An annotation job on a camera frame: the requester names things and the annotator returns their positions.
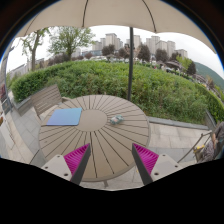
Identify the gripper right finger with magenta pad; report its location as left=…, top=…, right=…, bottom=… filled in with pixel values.
left=132, top=143, right=182, bottom=185

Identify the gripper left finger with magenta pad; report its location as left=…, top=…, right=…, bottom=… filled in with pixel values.
left=42, top=144, right=91, bottom=185

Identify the blue mouse pad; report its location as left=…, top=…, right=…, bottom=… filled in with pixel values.
left=47, top=108, right=82, bottom=126

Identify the light green computer mouse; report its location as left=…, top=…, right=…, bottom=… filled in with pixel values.
left=110, top=115, right=124, bottom=125

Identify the round slatted outdoor table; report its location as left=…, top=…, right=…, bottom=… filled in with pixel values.
left=39, top=95, right=150, bottom=182

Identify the seated person at right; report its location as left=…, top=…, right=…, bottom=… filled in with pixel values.
left=199, top=121, right=224, bottom=163

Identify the green trimmed hedge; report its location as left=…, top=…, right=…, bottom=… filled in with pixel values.
left=11, top=61, right=224, bottom=124

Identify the grey slatted bench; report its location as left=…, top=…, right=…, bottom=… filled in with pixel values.
left=31, top=84, right=62, bottom=116

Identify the dark umbrella pole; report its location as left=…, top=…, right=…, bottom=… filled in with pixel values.
left=127, top=27, right=134, bottom=101

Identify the beige patio umbrella canopy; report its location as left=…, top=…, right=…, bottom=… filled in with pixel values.
left=17, top=0, right=216, bottom=52

